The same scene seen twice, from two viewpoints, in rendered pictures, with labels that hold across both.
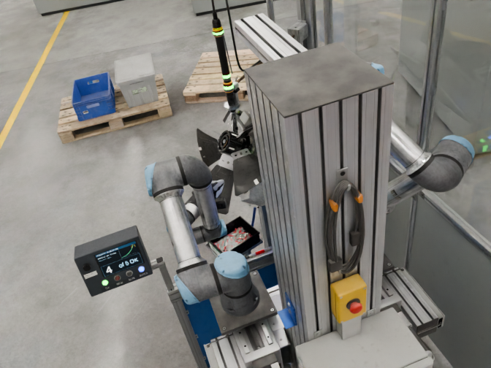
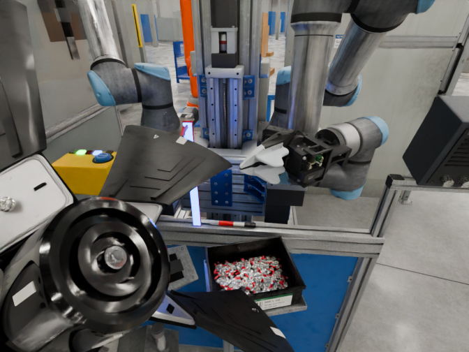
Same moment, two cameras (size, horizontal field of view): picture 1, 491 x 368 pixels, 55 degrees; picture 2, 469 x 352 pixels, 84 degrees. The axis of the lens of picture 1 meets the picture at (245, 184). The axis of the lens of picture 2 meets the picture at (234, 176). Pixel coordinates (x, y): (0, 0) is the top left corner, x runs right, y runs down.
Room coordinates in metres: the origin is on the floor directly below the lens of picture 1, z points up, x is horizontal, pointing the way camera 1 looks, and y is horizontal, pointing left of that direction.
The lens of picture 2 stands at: (2.07, 0.21, 1.40)
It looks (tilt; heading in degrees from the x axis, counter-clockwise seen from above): 31 degrees down; 199
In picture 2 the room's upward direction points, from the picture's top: straight up
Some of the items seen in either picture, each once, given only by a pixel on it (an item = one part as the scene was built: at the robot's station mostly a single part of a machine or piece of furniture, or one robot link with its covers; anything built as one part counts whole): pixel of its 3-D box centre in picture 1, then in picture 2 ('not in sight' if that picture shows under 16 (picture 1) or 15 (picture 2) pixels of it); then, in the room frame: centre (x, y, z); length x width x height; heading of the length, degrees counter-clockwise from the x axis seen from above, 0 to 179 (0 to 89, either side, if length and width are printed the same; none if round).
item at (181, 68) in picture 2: not in sight; (199, 60); (-4.79, -3.10, 0.49); 1.27 x 0.88 x 0.98; 0
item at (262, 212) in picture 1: (267, 232); not in sight; (2.03, -0.08, 0.46); 0.09 x 0.05 x 0.91; 14
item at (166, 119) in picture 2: not in sight; (159, 114); (1.23, -0.38, 1.09); 0.15 x 0.15 x 0.10
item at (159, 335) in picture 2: not in sight; (160, 338); (1.90, 0.03, 0.96); 0.02 x 0.02 x 0.06
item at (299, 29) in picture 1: (298, 31); not in sight; (2.35, -0.42, 1.54); 0.10 x 0.07 x 0.09; 139
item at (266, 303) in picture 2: (233, 239); (250, 274); (1.64, 0.11, 0.85); 0.22 x 0.17 x 0.07; 120
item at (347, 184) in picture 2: (189, 238); (342, 174); (1.47, 0.28, 1.08); 0.11 x 0.08 x 0.11; 101
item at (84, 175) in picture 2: not in sight; (93, 174); (1.60, -0.38, 1.02); 0.16 x 0.10 x 0.11; 104
